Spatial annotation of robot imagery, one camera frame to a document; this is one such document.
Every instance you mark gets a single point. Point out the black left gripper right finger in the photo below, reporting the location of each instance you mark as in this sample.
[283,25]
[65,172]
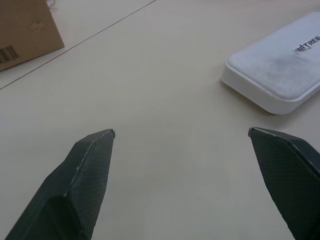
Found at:
[290,180]

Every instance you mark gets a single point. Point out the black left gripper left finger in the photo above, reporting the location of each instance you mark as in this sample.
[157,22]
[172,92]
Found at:
[75,190]

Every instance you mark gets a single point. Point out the brown cardboard box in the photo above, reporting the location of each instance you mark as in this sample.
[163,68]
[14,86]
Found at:
[23,32]

